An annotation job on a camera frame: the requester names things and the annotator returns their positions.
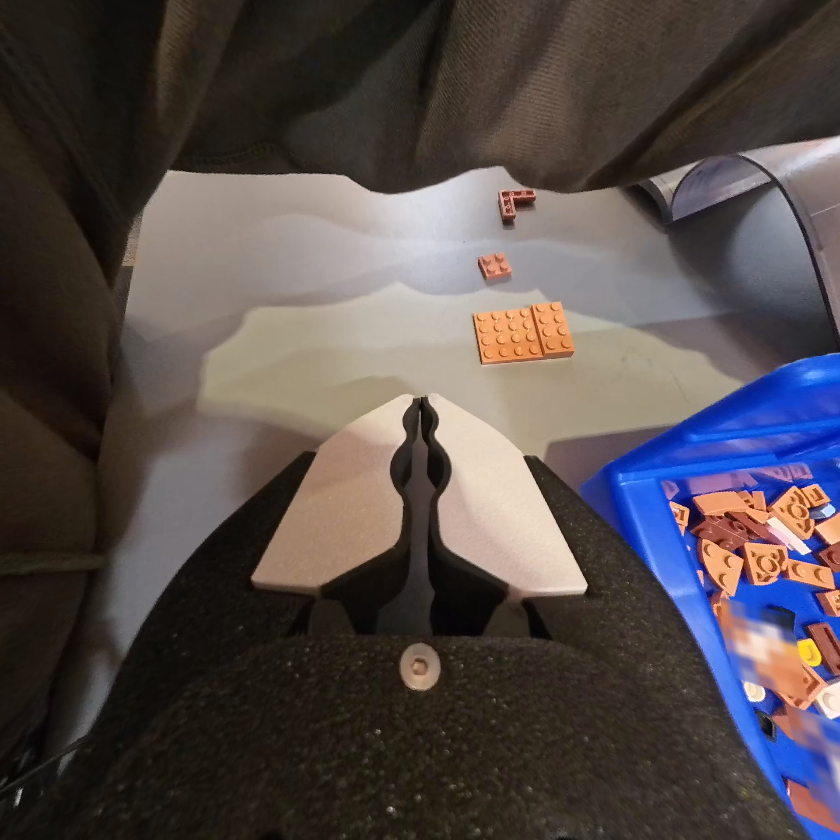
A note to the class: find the small orange square lego plate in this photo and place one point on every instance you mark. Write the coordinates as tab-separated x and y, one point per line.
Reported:
494	267

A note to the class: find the blue plastic bin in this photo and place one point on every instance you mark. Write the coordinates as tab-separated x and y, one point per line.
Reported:
643	505

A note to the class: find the pile of lego pieces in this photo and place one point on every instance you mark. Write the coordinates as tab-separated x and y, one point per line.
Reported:
764	564

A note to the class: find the orange rectangular lego plate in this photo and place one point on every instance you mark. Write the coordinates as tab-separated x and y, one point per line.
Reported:
553	330

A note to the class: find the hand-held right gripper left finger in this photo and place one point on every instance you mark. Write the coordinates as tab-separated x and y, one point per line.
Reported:
328	512

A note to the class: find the large orange square lego plate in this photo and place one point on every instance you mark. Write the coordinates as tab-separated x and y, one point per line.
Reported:
506	336

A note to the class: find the dark olive garment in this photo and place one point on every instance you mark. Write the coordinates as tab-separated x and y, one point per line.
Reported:
394	79

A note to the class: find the dark red L-shaped lego piece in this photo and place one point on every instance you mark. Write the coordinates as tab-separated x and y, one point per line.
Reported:
514	203

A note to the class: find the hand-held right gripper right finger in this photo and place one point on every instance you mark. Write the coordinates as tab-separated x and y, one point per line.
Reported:
502	518

